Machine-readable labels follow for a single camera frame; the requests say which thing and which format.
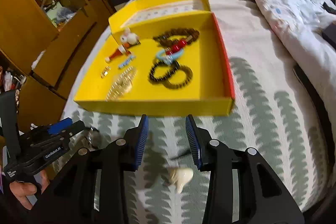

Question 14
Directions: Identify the cream shell hair claw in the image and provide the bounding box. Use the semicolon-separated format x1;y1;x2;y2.
169;168;194;194

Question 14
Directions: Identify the pearl hair clip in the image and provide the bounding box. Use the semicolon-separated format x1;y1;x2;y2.
105;66;137;101

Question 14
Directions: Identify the brown wooden bead bracelet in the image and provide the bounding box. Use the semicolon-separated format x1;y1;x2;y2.
162;65;194;90

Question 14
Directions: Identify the small gold hair clip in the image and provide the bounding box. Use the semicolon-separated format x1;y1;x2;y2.
100;66;111;79

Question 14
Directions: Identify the black bead bracelet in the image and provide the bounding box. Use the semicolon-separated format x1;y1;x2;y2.
148;60;181;84

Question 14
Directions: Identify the blue hair clip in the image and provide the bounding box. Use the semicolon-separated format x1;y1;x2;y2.
118;55;136;69

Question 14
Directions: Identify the light blue bangle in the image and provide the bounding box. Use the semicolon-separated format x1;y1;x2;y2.
155;49;184;65

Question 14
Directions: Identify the red santa hat clip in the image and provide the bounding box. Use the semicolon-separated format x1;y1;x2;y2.
105;46;131;63

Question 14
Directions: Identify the red bead hair tie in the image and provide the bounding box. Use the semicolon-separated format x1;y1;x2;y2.
165;39;188;56

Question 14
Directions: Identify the white bunny hair clip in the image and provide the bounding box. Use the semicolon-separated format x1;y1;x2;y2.
120;27;140;49

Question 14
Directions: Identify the large brown bead bracelet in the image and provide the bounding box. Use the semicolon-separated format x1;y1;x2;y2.
152;27;201;48

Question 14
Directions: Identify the person's left hand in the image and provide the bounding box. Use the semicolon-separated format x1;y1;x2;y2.
10;170;50;210

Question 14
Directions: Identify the green patterned bed sheet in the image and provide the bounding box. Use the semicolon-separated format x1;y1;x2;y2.
60;0;332;224

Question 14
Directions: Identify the yellow cardboard box tray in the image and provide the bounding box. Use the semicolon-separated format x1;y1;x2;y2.
74;0;235;117

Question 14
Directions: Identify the wooden wardrobe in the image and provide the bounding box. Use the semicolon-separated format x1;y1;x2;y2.
1;0;114;132

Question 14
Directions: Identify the white floral duvet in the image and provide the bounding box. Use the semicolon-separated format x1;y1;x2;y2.
255;0;335;118

